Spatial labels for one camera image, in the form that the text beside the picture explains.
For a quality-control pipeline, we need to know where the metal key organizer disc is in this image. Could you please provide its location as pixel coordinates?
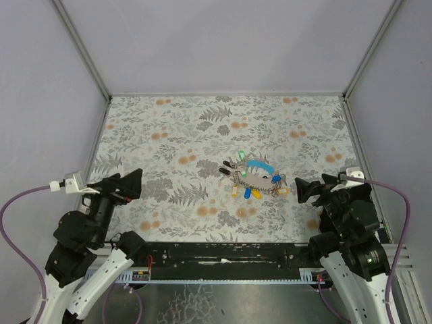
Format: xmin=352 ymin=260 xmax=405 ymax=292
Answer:
xmin=223 ymin=156 xmax=286 ymax=196

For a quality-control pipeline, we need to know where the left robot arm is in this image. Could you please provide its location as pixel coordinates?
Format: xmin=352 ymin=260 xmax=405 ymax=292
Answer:
xmin=27 ymin=168 xmax=147 ymax=323

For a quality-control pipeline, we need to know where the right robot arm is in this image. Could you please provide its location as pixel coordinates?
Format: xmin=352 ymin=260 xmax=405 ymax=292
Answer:
xmin=295 ymin=168 xmax=402 ymax=323

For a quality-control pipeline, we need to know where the loose yellow key tag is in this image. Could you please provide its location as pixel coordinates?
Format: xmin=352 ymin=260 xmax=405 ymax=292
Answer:
xmin=276 ymin=188 xmax=289 ymax=195

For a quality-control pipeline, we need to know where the blue key tag on disc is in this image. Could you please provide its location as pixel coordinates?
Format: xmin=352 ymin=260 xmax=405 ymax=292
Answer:
xmin=244 ymin=187 xmax=252 ymax=199

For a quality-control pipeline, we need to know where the yellow key tag on disc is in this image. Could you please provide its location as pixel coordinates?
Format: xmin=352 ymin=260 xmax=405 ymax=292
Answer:
xmin=232 ymin=186 xmax=238 ymax=198

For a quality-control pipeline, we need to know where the floral table mat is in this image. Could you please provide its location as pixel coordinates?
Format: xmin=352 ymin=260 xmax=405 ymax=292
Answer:
xmin=90 ymin=96 xmax=358 ymax=243

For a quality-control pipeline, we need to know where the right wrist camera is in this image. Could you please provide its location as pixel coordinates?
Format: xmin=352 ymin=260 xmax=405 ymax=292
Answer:
xmin=330 ymin=167 xmax=365 ymax=192

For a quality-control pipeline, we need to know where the white cable duct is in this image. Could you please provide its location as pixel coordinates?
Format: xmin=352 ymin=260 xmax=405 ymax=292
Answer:
xmin=117 ymin=265 xmax=322 ymax=284

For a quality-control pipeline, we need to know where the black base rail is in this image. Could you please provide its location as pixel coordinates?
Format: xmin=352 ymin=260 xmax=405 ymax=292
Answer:
xmin=139 ymin=242 xmax=321 ymax=268

